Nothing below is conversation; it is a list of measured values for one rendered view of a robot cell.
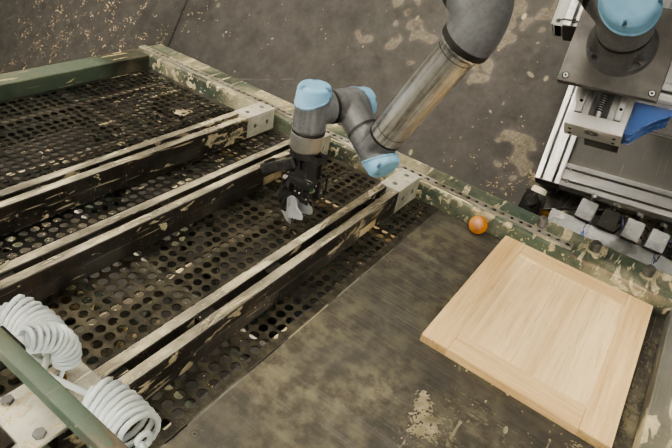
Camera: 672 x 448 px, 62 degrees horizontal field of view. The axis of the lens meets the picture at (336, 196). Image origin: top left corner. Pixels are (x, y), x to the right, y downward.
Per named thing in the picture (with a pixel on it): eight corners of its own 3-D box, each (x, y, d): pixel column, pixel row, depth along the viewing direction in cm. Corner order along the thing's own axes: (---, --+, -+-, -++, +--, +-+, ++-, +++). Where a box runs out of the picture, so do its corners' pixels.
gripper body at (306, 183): (305, 208, 126) (312, 162, 120) (277, 192, 130) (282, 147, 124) (325, 197, 132) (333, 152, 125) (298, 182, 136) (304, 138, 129)
